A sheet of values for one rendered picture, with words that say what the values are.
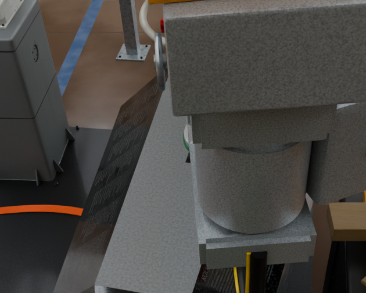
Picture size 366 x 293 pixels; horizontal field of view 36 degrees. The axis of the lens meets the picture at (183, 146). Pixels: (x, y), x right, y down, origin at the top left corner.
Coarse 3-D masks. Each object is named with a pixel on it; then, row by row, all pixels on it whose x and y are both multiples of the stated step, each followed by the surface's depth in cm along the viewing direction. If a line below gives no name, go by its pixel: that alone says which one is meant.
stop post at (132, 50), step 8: (120, 0) 353; (128, 0) 352; (120, 8) 357; (128, 8) 356; (128, 16) 359; (136, 16) 367; (128, 24) 363; (136, 24) 368; (128, 32) 367; (136, 32) 370; (128, 40) 371; (136, 40) 371; (128, 48) 376; (136, 48) 375; (144, 48) 384; (120, 56) 377; (128, 56) 377; (136, 56) 377; (144, 56) 376
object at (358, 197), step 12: (360, 192) 172; (336, 252) 184; (348, 252) 155; (360, 252) 155; (336, 264) 183; (348, 264) 153; (360, 264) 152; (336, 276) 181; (348, 276) 150; (360, 276) 149; (324, 288) 211; (336, 288) 178; (348, 288) 147; (360, 288) 146
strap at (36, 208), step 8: (0, 208) 276; (8, 208) 275; (16, 208) 275; (24, 208) 275; (32, 208) 274; (40, 208) 274; (48, 208) 274; (56, 208) 273; (64, 208) 273; (72, 208) 273; (80, 208) 272
